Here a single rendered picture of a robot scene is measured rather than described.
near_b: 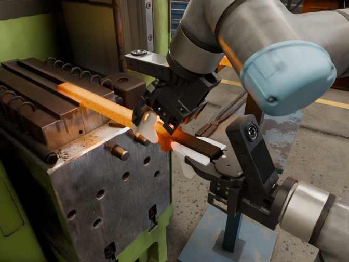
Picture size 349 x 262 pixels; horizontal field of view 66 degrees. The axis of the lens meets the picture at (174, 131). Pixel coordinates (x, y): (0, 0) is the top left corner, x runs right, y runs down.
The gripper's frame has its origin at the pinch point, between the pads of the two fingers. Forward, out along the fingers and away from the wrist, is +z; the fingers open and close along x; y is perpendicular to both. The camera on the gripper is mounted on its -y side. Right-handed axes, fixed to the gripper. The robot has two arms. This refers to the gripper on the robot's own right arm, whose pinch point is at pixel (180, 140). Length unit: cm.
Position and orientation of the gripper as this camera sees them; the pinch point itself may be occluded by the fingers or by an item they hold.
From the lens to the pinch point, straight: 49.0
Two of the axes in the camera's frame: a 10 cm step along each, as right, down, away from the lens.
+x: 6.4, -4.3, 6.4
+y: 0.1, 8.3, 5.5
